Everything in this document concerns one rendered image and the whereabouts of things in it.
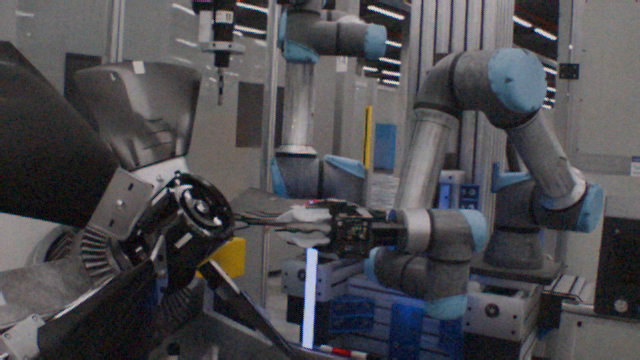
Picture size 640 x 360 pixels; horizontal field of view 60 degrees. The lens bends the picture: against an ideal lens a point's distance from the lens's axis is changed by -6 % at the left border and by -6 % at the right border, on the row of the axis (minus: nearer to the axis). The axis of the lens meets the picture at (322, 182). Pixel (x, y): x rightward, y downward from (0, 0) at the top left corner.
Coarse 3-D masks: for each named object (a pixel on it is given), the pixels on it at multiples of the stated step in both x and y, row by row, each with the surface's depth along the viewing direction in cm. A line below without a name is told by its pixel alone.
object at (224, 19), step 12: (216, 0) 88; (228, 0) 88; (216, 12) 89; (228, 12) 88; (216, 24) 89; (228, 24) 89; (216, 36) 89; (228, 36) 89; (216, 60) 90; (228, 60) 90
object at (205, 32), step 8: (192, 0) 88; (200, 0) 87; (208, 0) 88; (192, 8) 87; (200, 8) 87; (208, 8) 88; (200, 16) 88; (208, 16) 88; (200, 24) 88; (208, 24) 88; (200, 32) 88; (208, 32) 88; (200, 40) 88; (208, 40) 88; (200, 48) 89; (208, 48) 87; (216, 48) 87; (224, 48) 87; (232, 48) 88; (240, 48) 89
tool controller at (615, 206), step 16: (608, 208) 95; (624, 208) 94; (608, 224) 93; (624, 224) 91; (608, 240) 93; (624, 240) 92; (608, 256) 94; (624, 256) 93; (608, 272) 95; (624, 272) 93; (608, 288) 95; (624, 288) 94; (608, 304) 96; (624, 304) 93
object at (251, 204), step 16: (256, 192) 116; (240, 208) 103; (256, 208) 105; (272, 208) 107; (288, 208) 110; (256, 224) 94; (272, 224) 96; (288, 224) 99; (304, 224) 103; (320, 224) 109
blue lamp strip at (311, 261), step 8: (312, 256) 124; (312, 264) 124; (312, 272) 124; (312, 280) 124; (312, 288) 125; (312, 296) 125; (312, 304) 125; (312, 312) 125; (304, 320) 126; (312, 320) 125; (304, 328) 126; (312, 328) 125; (304, 336) 126; (304, 344) 126
